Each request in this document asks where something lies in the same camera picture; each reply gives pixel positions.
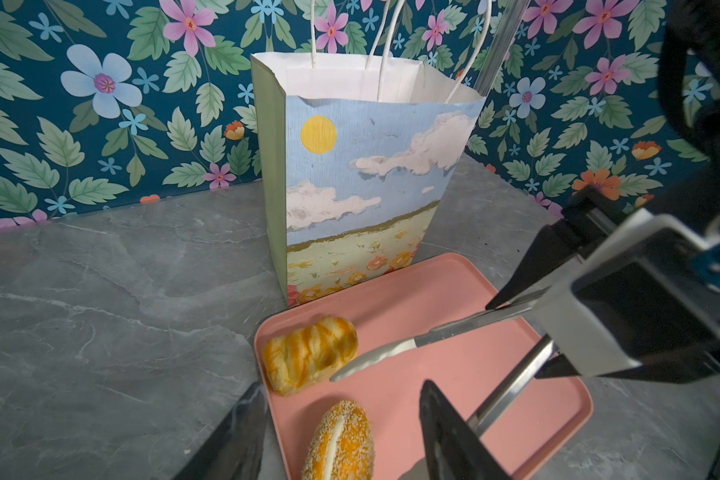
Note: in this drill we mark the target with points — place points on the metal tongs with white tips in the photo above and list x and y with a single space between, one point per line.
467 359

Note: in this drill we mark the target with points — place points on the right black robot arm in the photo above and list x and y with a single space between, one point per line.
688 90

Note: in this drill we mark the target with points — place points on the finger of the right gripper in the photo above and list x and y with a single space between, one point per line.
553 246
561 366

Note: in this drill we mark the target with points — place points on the upright sugared fake bun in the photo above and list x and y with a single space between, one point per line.
343 445

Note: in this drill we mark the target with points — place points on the braided glazed fake bread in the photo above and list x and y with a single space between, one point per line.
307 356

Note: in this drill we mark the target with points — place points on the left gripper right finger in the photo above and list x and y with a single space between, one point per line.
452 449

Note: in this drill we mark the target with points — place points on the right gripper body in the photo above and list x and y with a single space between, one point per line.
696 203

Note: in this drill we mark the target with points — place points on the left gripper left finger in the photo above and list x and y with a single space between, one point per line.
235 448

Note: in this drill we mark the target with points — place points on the landscape print paper bag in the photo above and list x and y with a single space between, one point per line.
356 150

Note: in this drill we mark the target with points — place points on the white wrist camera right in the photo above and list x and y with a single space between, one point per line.
648 296

